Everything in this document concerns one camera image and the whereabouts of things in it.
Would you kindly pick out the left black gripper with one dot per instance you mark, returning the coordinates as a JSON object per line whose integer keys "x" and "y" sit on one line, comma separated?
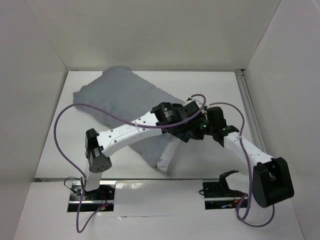
{"x": 185, "y": 134}

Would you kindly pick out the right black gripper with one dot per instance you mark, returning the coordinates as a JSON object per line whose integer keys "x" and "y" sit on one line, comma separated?
{"x": 208, "y": 124}

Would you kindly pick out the white pillow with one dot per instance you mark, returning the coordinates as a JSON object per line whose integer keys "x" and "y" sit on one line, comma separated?
{"x": 167, "y": 155}

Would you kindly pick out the grey pillowcase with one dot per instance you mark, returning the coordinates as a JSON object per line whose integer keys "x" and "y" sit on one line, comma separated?
{"x": 126, "y": 95}

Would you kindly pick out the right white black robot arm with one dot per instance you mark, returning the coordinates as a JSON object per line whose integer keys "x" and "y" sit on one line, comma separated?
{"x": 268, "y": 180}

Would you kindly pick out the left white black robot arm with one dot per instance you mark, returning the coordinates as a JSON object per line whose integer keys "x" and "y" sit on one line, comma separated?
{"x": 100, "y": 146}

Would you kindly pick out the aluminium rail frame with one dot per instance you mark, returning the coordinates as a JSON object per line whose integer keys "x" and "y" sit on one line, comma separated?
{"x": 252, "y": 131}

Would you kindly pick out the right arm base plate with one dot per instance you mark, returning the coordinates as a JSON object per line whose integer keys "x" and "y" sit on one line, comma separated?
{"x": 217, "y": 198}

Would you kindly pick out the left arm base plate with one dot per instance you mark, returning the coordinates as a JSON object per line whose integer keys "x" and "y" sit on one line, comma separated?
{"x": 103, "y": 197}

